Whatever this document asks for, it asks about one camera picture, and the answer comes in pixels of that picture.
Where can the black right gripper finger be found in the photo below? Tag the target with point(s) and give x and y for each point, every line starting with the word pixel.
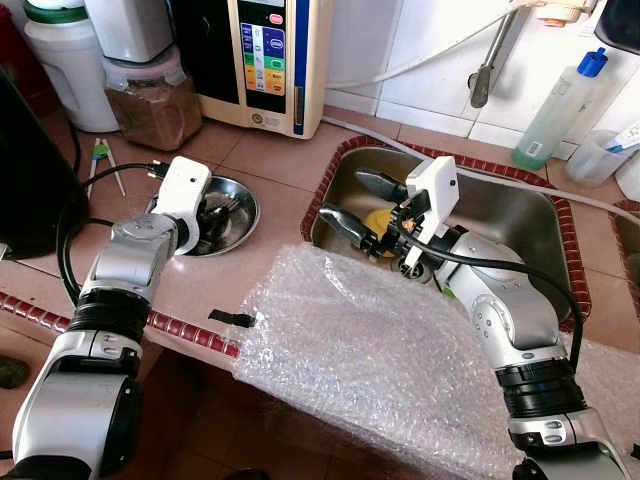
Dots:
pixel 382 186
pixel 346 226

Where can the round steel bowl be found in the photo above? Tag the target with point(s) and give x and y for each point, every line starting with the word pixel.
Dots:
pixel 245 200

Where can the yellow plastic cup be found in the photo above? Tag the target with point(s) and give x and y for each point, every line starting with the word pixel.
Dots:
pixel 382 217

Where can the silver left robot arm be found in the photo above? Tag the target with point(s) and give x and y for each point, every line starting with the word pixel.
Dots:
pixel 120 265

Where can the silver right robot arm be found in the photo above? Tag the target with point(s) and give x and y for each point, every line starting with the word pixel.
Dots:
pixel 510 320

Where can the steel fork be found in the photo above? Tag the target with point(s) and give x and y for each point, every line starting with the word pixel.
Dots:
pixel 238 208

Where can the black tape strip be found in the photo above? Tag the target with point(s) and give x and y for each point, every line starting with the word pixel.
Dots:
pixel 231 319

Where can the large steel sink basin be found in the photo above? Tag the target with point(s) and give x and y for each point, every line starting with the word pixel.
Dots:
pixel 510 215

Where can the clear jar brown contents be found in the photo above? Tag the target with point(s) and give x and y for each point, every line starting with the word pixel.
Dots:
pixel 152 112

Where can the white tongs green hinge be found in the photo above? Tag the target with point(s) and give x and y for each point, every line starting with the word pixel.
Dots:
pixel 101 150

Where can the beige water ionizer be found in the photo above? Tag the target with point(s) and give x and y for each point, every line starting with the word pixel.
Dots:
pixel 312 65

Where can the clear bubble wrap sheet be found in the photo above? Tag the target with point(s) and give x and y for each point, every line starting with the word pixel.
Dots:
pixel 350 375

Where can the steel faucet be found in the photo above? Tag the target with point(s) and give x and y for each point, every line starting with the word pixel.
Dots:
pixel 493 58

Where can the small steel sink basin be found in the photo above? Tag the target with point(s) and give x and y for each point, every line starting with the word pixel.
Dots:
pixel 628 215

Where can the black kettle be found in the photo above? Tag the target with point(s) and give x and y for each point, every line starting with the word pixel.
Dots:
pixel 35 180

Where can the white detergent bottle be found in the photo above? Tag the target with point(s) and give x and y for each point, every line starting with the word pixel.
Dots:
pixel 630 175

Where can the clear bottle blue cap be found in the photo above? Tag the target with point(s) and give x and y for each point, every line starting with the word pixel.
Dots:
pixel 558 115

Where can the white blue brush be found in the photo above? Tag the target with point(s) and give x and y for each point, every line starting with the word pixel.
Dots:
pixel 622 138

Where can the white jug green lid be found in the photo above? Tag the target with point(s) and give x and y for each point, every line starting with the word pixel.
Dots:
pixel 70 75

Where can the white plastic container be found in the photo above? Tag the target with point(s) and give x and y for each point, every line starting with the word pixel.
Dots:
pixel 125 30

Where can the clear measuring cup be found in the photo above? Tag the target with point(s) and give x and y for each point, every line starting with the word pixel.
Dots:
pixel 590 160

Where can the cream faucet filter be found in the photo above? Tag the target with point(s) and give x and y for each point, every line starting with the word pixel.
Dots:
pixel 560 12

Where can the black pan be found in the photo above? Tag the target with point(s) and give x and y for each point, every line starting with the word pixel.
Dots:
pixel 622 22

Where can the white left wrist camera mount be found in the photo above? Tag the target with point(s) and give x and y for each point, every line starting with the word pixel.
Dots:
pixel 185 195

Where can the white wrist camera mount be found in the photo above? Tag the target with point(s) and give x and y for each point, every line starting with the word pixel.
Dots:
pixel 432 195
pixel 185 195

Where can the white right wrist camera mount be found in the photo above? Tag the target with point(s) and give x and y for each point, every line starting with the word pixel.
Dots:
pixel 432 195

